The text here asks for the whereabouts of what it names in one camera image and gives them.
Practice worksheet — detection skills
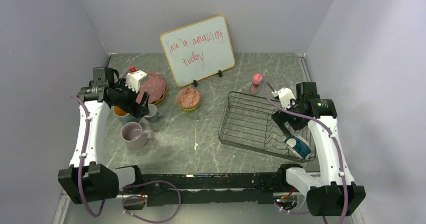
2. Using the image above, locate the black base bar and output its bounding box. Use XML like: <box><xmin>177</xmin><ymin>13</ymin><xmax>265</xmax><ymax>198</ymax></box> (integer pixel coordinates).
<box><xmin>119</xmin><ymin>164</ymin><xmax>296</xmax><ymax>207</ymax></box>

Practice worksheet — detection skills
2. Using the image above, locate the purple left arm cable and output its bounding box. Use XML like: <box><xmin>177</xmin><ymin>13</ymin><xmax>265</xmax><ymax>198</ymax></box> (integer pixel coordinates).
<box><xmin>70</xmin><ymin>67</ymin><xmax>182</xmax><ymax>224</ymax></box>

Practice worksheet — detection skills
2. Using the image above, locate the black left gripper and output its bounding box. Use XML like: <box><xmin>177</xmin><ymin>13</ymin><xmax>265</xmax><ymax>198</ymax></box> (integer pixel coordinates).
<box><xmin>111</xmin><ymin>78</ymin><xmax>149</xmax><ymax>118</ymax></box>

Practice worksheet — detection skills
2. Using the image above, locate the teal white-dot bowl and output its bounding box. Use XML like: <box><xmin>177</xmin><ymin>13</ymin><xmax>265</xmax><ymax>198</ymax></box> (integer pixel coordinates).
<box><xmin>284</xmin><ymin>135</ymin><xmax>312</xmax><ymax>160</ymax></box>

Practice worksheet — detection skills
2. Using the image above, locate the pink-lid spice bottle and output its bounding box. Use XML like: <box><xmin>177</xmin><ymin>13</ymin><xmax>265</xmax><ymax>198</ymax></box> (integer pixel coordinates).
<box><xmin>250</xmin><ymin>74</ymin><xmax>263</xmax><ymax>94</ymax></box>

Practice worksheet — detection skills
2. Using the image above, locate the aluminium rail at wall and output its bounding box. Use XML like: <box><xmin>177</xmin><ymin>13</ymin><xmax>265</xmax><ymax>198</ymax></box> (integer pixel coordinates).
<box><xmin>297</xmin><ymin>53</ymin><xmax>311</xmax><ymax>81</ymax></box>

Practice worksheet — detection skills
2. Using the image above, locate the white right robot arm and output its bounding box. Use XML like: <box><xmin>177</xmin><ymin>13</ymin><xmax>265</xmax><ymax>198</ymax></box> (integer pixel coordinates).
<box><xmin>265</xmin><ymin>81</ymin><xmax>366</xmax><ymax>223</ymax></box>

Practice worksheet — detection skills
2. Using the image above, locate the small grey-blue cup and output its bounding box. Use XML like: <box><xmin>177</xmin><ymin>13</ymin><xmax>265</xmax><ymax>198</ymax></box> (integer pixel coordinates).
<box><xmin>144</xmin><ymin>103</ymin><xmax>164</xmax><ymax>123</ymax></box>

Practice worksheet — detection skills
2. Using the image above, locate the yellow-green bowl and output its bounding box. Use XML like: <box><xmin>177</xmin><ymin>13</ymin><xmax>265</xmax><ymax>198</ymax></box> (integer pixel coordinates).
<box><xmin>179</xmin><ymin>104</ymin><xmax>199</xmax><ymax>112</ymax></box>

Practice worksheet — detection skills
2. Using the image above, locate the lilac mug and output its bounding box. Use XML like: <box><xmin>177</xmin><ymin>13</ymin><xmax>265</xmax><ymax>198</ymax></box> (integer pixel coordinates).
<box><xmin>120</xmin><ymin>122</ymin><xmax>155</xmax><ymax>150</ymax></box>

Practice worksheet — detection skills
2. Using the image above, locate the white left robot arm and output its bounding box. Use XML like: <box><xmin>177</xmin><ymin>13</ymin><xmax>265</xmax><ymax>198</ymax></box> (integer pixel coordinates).
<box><xmin>58</xmin><ymin>67</ymin><xmax>149</xmax><ymax>204</ymax></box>

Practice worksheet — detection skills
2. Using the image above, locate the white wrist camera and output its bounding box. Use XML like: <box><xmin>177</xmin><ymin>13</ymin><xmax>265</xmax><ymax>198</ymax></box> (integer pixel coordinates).
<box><xmin>278</xmin><ymin>87</ymin><xmax>295</xmax><ymax>108</ymax></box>
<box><xmin>125</xmin><ymin>66</ymin><xmax>148</xmax><ymax>93</ymax></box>

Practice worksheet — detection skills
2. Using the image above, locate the blue zigzag pattern bowl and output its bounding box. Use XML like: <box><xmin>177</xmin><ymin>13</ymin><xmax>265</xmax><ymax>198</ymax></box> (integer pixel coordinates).
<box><xmin>175</xmin><ymin>87</ymin><xmax>201</xmax><ymax>108</ymax></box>

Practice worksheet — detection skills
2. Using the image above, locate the aluminium front frame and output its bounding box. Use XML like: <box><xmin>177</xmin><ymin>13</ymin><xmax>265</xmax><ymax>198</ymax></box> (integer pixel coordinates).
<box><xmin>52</xmin><ymin>174</ymin><xmax>365</xmax><ymax>224</ymax></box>

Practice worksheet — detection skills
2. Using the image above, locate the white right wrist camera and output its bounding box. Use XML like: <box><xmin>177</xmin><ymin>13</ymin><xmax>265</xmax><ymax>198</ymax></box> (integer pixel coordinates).
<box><xmin>278</xmin><ymin>87</ymin><xmax>295</xmax><ymax>108</ymax></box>

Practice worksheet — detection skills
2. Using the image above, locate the yellow-framed whiteboard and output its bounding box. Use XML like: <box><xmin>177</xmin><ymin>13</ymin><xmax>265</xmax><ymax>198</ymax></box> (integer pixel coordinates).
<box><xmin>160</xmin><ymin>15</ymin><xmax>236</xmax><ymax>87</ymax></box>

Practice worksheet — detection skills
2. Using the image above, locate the black wire dish rack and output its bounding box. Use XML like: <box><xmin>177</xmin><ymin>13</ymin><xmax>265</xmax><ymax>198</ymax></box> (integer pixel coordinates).
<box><xmin>218</xmin><ymin>91</ymin><xmax>316</xmax><ymax>163</ymax></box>

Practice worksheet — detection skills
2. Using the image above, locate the yellow polka-dot plate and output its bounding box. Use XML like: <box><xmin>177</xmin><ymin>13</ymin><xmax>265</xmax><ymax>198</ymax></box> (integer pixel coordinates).
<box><xmin>153</xmin><ymin>88</ymin><xmax>167</xmax><ymax>105</ymax></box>

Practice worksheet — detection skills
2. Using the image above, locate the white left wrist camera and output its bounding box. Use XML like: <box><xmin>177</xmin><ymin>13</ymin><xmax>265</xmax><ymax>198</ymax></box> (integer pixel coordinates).
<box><xmin>125</xmin><ymin>66</ymin><xmax>148</xmax><ymax>93</ymax></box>

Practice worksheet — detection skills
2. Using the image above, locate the blue butterfly mug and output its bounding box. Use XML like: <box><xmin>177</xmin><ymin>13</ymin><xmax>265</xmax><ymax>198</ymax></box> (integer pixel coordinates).
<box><xmin>113</xmin><ymin>106</ymin><xmax>140</xmax><ymax>126</ymax></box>

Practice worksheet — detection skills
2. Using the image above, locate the pink polka-dot plate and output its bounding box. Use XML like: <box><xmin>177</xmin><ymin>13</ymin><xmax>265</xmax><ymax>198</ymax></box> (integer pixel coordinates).
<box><xmin>136</xmin><ymin>73</ymin><xmax>166</xmax><ymax>104</ymax></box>

